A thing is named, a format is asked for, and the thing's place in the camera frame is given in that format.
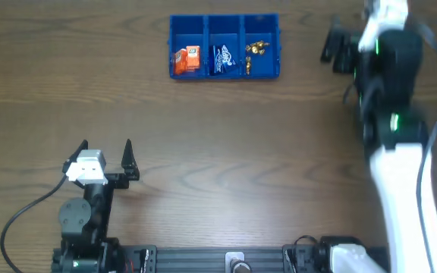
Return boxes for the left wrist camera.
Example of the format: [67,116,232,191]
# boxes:
[65,149,108,187]

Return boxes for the blue candy pack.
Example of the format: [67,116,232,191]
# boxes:
[209,45,223,76]
[218,44,238,74]

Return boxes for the orange candy box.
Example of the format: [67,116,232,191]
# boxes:
[185,45,202,71]
[173,48,188,76]

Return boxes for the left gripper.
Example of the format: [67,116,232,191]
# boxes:
[62,138,140,190]

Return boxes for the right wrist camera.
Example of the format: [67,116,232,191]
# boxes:
[357,0,409,52]

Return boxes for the blue tray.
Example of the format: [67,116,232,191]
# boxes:
[168,13,282,80]

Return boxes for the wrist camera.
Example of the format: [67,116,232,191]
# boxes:
[65,149,108,187]
[357,0,409,52]

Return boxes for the mounting rail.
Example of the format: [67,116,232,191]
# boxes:
[51,245,390,273]

